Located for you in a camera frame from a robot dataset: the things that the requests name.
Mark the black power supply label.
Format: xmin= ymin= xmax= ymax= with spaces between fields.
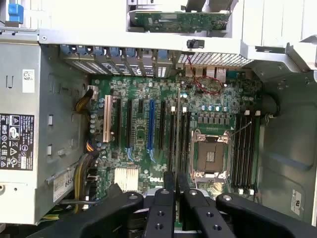
xmin=0 ymin=113 xmax=35 ymax=171

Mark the black round fan mount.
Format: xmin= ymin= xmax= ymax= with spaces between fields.
xmin=263 ymin=93 xmax=281 ymax=118

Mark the long black expansion slot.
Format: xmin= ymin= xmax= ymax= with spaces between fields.
xmin=115 ymin=98 xmax=122 ymax=147
xmin=126 ymin=98 xmax=133 ymax=148
xmin=158 ymin=100 xmax=166 ymax=149

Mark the thin socket locking lever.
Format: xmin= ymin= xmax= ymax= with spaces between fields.
xmin=229 ymin=120 xmax=253 ymax=137

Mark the beige expansion slot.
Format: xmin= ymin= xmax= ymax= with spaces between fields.
xmin=103 ymin=95 xmax=112 ymax=143

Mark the white certification sticker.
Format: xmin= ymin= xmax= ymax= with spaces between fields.
xmin=290 ymin=189 xmax=304 ymax=217

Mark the yellow black power wire bundle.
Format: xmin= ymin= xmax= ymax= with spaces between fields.
xmin=74 ymin=85 xmax=100 ymax=114

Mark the green Dell motherboard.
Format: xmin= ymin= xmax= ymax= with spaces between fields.
xmin=88 ymin=74 xmax=264 ymax=202

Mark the silver finned chipset heatsink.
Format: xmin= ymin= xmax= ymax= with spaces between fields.
xmin=114 ymin=168 xmax=139 ymax=192

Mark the red and black wire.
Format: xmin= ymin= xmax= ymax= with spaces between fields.
xmin=186 ymin=55 xmax=223 ymax=96

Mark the blue plastic latch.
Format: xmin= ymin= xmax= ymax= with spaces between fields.
xmin=6 ymin=2 xmax=25 ymax=25

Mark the black RAM slot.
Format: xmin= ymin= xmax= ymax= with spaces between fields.
xmin=185 ymin=111 xmax=192 ymax=174
xmin=172 ymin=111 xmax=178 ymax=172
xmin=243 ymin=115 xmax=250 ymax=191
xmin=248 ymin=116 xmax=256 ymax=191
xmin=180 ymin=111 xmax=186 ymax=173
xmin=167 ymin=111 xmax=173 ymax=172
xmin=238 ymin=114 xmax=245 ymax=190
xmin=232 ymin=114 xmax=240 ymax=189

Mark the green circuit card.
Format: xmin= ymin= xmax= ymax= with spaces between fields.
xmin=134 ymin=10 xmax=231 ymax=33

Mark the blue expansion slot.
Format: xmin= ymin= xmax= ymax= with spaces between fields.
xmin=147 ymin=99 xmax=156 ymax=151

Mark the white barcode sticker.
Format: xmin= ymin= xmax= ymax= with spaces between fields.
xmin=22 ymin=69 xmax=36 ymax=94

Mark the metal CPU socket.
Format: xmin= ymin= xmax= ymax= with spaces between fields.
xmin=190 ymin=128 xmax=233 ymax=183

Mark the metal rear port block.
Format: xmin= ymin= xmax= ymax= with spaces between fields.
xmin=184 ymin=64 xmax=228 ymax=82

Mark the white numbered sticker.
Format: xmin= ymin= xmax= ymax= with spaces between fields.
xmin=53 ymin=170 xmax=75 ymax=203

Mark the grey power supply unit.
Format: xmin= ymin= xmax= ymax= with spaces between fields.
xmin=0 ymin=42 xmax=90 ymax=225

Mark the grey open PC case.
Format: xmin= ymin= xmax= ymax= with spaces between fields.
xmin=0 ymin=27 xmax=317 ymax=226

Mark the thick yellow black wire bundle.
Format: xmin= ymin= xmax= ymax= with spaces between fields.
xmin=72 ymin=152 xmax=102 ymax=214

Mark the black intrusion switch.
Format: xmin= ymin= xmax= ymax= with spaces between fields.
xmin=186 ymin=39 xmax=206 ymax=52

